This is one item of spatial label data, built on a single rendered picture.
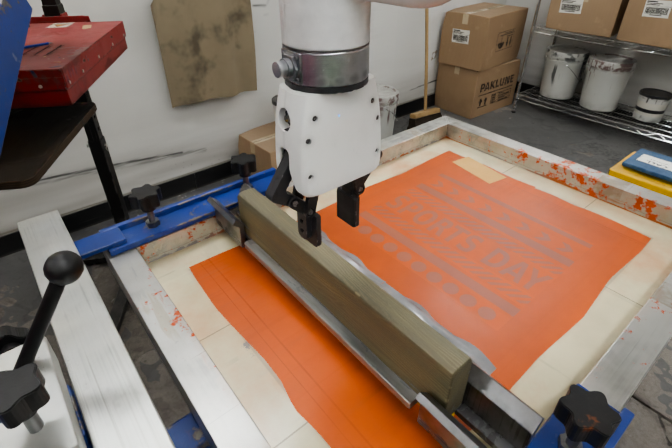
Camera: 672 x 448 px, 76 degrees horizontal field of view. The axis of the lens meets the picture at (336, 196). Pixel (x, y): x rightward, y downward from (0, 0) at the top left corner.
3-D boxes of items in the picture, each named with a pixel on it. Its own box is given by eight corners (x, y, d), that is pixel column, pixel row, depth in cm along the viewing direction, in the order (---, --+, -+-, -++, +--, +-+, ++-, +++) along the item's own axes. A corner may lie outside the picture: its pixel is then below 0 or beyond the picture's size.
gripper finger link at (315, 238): (293, 203, 40) (298, 258, 44) (320, 192, 42) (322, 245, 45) (275, 190, 42) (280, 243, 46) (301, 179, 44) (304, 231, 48)
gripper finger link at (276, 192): (256, 180, 38) (284, 217, 42) (318, 123, 39) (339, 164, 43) (249, 175, 38) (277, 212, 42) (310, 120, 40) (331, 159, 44)
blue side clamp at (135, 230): (276, 199, 82) (273, 166, 79) (291, 210, 79) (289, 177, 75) (111, 266, 66) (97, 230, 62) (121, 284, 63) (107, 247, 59)
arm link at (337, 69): (302, 61, 32) (304, 98, 33) (387, 42, 36) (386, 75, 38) (250, 43, 37) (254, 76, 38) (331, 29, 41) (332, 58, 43)
